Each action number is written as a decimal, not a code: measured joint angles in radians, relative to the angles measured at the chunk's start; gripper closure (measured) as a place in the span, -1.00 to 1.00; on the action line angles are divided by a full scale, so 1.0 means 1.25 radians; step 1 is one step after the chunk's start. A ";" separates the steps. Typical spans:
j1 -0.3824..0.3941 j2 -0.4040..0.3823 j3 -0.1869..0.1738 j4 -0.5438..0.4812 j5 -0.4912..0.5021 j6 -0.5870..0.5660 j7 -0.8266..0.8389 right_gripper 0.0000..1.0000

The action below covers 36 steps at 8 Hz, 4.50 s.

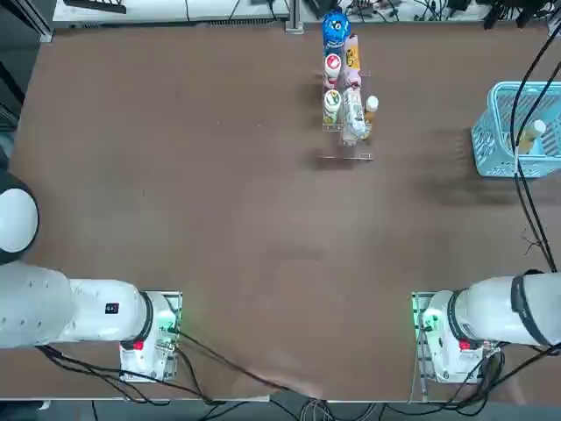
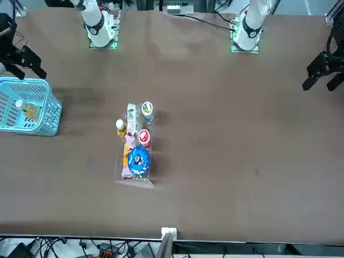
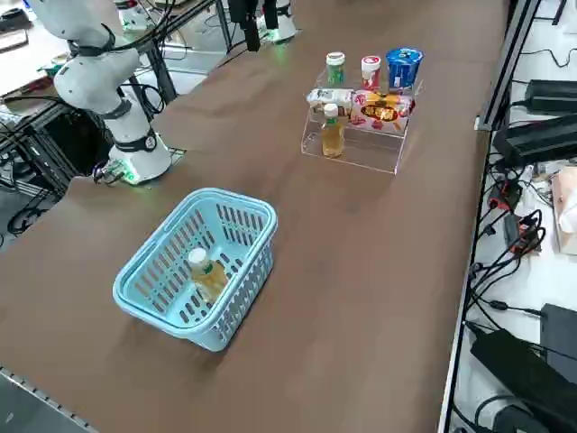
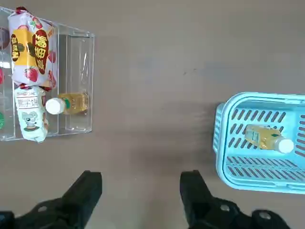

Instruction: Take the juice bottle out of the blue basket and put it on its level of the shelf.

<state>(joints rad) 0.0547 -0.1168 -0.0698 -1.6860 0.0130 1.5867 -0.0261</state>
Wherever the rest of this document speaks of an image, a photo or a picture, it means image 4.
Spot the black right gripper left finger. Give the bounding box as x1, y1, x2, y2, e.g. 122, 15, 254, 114
0, 170, 103, 229

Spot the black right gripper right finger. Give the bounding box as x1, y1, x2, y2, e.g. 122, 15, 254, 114
180, 169, 290, 229

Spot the juice bottle with white cap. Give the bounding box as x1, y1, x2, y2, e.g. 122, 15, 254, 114
45, 92, 90, 115
244, 124, 295, 154

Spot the light blue plastic basket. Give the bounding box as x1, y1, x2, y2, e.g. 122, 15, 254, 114
212, 92, 305, 194

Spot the clear acrylic tiered shelf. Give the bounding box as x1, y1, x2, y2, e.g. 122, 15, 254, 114
0, 6, 95, 142

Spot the white bear biscuit packet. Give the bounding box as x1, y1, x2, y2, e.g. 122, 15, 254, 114
14, 83, 50, 143

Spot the pink strawberry snack packet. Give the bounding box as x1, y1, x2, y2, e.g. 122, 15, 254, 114
8, 6, 59, 93

